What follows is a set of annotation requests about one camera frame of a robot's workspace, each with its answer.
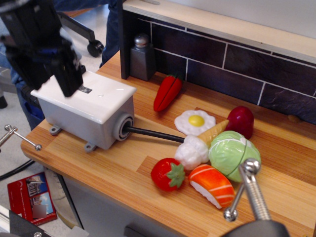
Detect toy ice cream cone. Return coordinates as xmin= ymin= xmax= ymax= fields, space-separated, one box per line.
xmin=174 ymin=119 xmax=229 ymax=170

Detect left metal clamp screw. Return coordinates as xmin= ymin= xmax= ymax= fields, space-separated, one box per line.
xmin=0 ymin=124 xmax=42 ymax=151

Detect clear light switch toggle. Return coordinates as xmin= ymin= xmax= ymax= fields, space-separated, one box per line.
xmin=78 ymin=84 xmax=92 ymax=94

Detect grey light switch box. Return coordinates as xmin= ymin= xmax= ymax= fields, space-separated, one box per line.
xmin=31 ymin=71 xmax=137 ymax=153

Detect person in blue jeans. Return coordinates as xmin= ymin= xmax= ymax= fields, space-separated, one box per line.
xmin=0 ymin=0 xmax=119 ymax=130

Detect orange toy salmon sushi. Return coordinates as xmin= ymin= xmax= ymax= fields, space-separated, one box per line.
xmin=188 ymin=164 xmax=235 ymax=209

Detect red toy chili pepper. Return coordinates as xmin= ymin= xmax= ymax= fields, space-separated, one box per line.
xmin=154 ymin=75 xmax=183 ymax=112

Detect wooden shelf with tile backsplash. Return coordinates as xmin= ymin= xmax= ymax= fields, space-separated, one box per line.
xmin=118 ymin=0 xmax=316 ymax=123

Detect toy fried egg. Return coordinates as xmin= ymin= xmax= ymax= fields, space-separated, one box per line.
xmin=174 ymin=110 xmax=216 ymax=136

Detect metal clamp screw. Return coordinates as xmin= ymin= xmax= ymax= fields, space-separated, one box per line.
xmin=223 ymin=158 xmax=292 ymax=237
xmin=0 ymin=124 xmax=42 ymax=151

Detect black office chair base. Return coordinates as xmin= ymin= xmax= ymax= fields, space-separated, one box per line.
xmin=57 ymin=12 xmax=104 ymax=57

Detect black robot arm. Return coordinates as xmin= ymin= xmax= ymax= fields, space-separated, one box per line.
xmin=0 ymin=0 xmax=83 ymax=97

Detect red booklet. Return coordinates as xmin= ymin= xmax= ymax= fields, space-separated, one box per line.
xmin=7 ymin=172 xmax=57 ymax=226

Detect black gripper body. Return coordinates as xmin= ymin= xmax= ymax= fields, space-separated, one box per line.
xmin=4 ymin=14 xmax=77 ymax=90

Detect grey salt shaker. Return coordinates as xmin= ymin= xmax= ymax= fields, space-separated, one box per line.
xmin=130 ymin=33 xmax=156 ymax=81

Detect red toy strawberry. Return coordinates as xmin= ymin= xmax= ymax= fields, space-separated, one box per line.
xmin=151 ymin=158 xmax=186 ymax=192

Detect dark red toy fruit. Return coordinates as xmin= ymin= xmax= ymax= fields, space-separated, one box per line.
xmin=225 ymin=106 xmax=254 ymax=139

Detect green toy cabbage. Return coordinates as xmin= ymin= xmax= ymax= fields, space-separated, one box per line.
xmin=208 ymin=131 xmax=261 ymax=183

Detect black floor cable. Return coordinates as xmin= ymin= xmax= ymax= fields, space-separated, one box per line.
xmin=0 ymin=159 xmax=35 ymax=181

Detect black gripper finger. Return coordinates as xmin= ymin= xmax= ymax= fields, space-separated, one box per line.
xmin=50 ymin=58 xmax=83 ymax=97

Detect right metal clamp screw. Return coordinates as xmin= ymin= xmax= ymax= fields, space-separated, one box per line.
xmin=223 ymin=158 xmax=292 ymax=237

